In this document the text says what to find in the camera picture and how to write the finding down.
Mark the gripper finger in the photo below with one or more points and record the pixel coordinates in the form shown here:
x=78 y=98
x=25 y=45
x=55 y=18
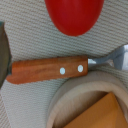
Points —
x=5 y=55

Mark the red toy tomato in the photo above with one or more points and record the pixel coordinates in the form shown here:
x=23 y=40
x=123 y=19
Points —
x=74 y=17

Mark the yellow toy bread loaf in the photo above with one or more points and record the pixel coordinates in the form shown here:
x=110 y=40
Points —
x=106 y=113

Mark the round beige plate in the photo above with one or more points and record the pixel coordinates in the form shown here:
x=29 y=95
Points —
x=78 y=94

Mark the fork with wooden handle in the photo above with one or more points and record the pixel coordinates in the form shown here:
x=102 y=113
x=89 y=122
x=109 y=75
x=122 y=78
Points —
x=64 y=67

